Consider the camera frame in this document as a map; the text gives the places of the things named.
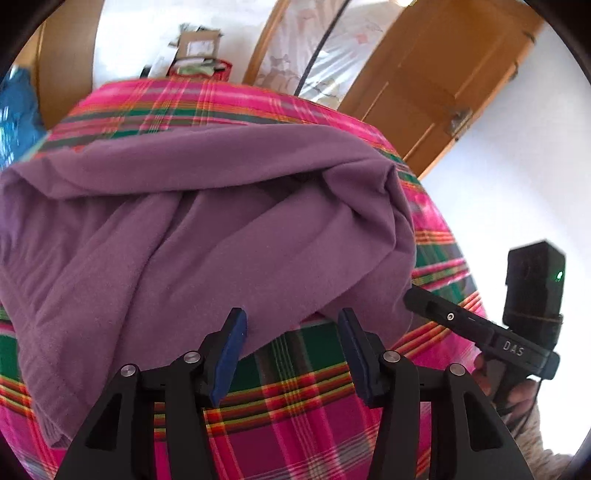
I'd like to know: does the black camera box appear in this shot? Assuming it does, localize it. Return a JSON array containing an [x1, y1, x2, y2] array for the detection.
[[503, 241, 566, 350]]

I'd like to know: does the cardboard box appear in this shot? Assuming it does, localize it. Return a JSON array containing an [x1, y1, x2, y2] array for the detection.
[[176, 30, 222, 60]]

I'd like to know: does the purple fleece garment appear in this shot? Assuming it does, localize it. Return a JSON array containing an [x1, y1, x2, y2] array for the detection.
[[1, 124, 416, 447]]

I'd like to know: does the patterned door curtain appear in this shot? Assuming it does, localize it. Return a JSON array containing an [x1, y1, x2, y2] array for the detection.
[[253, 0, 404, 109]]

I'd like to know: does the blue tote bag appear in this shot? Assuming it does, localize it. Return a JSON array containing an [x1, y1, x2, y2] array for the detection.
[[0, 65, 46, 170]]

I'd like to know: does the pink plaid bed sheet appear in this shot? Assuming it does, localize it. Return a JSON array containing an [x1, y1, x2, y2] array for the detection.
[[0, 77, 488, 480]]

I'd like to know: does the floral sleeve forearm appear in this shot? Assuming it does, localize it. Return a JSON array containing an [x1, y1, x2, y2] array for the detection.
[[512, 405, 572, 480]]

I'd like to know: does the metal door lock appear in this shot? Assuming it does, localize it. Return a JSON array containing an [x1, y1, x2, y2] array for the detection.
[[446, 108, 474, 139]]

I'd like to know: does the wooden wardrobe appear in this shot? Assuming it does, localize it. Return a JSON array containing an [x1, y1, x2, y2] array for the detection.
[[13, 0, 104, 129]]

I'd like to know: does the red basket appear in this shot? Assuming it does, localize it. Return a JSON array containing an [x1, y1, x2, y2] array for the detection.
[[168, 58, 232, 82]]

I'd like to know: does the person's right hand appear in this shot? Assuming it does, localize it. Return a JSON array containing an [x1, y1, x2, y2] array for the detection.
[[472, 354, 538, 426]]

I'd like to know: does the wooden door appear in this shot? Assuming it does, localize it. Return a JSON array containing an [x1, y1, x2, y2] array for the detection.
[[339, 0, 544, 178]]

